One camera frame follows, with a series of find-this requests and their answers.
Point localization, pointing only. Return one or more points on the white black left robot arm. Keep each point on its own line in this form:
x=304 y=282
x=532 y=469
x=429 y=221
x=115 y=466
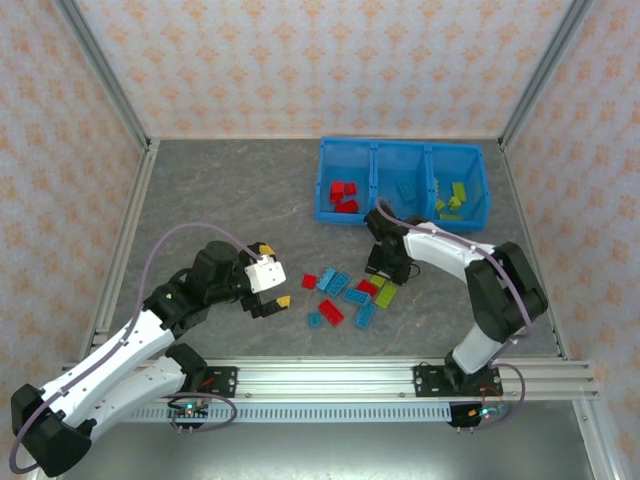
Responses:
x=100 y=360

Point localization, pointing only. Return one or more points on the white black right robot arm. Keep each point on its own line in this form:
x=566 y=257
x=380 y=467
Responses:
x=440 y=250

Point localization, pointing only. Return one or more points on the slanted aluminium frame post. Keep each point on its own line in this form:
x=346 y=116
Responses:
x=546 y=70
x=103 y=70

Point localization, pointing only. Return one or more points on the aluminium frame leg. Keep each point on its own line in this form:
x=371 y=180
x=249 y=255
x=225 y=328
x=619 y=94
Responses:
x=595 y=440

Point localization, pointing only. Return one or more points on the thin aluminium side rail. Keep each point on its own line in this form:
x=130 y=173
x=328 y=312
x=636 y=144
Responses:
x=522 y=210

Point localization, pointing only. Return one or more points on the aluminium side frame rail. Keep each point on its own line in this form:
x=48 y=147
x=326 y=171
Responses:
x=122 y=250

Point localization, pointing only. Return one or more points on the small red lego brick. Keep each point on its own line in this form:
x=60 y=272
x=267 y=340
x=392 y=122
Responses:
x=309 y=281
x=350 y=188

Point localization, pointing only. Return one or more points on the long red lego brick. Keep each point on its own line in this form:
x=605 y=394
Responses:
x=347 y=206

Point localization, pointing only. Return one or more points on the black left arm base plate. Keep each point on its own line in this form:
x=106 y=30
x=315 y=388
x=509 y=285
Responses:
x=226 y=381

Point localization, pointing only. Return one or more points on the grey metal lower panel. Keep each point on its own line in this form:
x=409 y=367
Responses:
x=325 y=455

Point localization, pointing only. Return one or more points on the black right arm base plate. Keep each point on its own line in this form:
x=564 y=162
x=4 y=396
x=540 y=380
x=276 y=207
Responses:
x=425 y=380

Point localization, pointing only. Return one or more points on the blue three-compartment plastic bin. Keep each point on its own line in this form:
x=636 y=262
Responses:
x=350 y=160

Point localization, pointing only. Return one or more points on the wide aluminium frame rail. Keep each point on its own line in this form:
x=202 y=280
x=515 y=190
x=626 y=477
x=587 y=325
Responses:
x=325 y=380

